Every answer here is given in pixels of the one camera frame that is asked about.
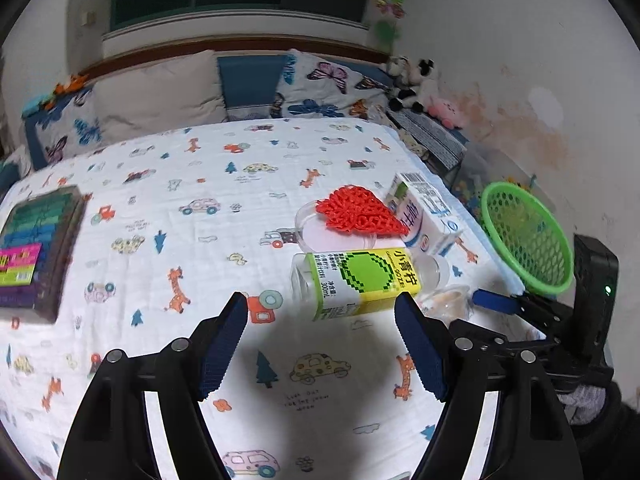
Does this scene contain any clear plastic cup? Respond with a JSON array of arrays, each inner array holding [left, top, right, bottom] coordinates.
[[295, 200, 342, 253]]

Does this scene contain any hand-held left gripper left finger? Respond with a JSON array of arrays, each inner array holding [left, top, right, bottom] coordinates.
[[57, 292, 249, 480]]

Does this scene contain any small clear jelly cup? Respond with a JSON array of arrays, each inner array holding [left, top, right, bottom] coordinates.
[[417, 285, 474, 322]]

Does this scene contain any large butterfly print pillow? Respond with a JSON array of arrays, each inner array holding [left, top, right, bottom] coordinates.
[[272, 50, 397, 122]]

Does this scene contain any person's right forearm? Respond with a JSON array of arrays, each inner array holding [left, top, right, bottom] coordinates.
[[555, 384, 640, 480]]

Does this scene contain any pink plush toy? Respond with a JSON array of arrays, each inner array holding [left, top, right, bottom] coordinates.
[[427, 97, 467, 129]]

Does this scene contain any white blue milk carton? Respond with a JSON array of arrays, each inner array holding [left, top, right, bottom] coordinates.
[[384, 172, 464, 256]]

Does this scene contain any green plastic mesh basket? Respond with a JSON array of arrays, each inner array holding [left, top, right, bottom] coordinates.
[[480, 182, 574, 297]]

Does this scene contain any colourful hanging toy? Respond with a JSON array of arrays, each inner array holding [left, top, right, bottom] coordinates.
[[372, 0, 407, 45]]

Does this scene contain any clear bottle yellow-green label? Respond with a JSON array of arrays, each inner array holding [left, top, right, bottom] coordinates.
[[291, 247, 451, 322]]

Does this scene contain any beige pillow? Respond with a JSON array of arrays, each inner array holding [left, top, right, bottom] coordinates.
[[92, 50, 227, 143]]

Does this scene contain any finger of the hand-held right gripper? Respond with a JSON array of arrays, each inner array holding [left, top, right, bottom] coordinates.
[[471, 287, 575, 333], [505, 332, 570, 362]]

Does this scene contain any red woven heart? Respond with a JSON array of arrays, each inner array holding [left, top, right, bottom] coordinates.
[[315, 186, 412, 237]]

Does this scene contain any clear plastic storage box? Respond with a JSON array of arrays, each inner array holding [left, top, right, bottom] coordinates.
[[450, 140, 538, 211]]

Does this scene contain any small butterfly print pillow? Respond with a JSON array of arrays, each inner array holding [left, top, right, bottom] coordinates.
[[22, 87, 102, 171]]

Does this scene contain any blue cushion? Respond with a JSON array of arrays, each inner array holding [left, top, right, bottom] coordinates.
[[217, 55, 291, 122]]

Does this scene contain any dark box of coloured markers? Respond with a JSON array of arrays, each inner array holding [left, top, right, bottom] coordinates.
[[0, 185, 87, 322]]

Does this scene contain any cartoon printed blanket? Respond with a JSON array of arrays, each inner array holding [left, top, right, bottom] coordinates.
[[0, 117, 546, 480]]

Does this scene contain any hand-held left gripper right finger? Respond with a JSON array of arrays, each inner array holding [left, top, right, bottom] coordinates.
[[394, 292, 583, 480]]

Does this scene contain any black white plush cow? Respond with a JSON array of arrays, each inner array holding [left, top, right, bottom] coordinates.
[[387, 56, 439, 112]]

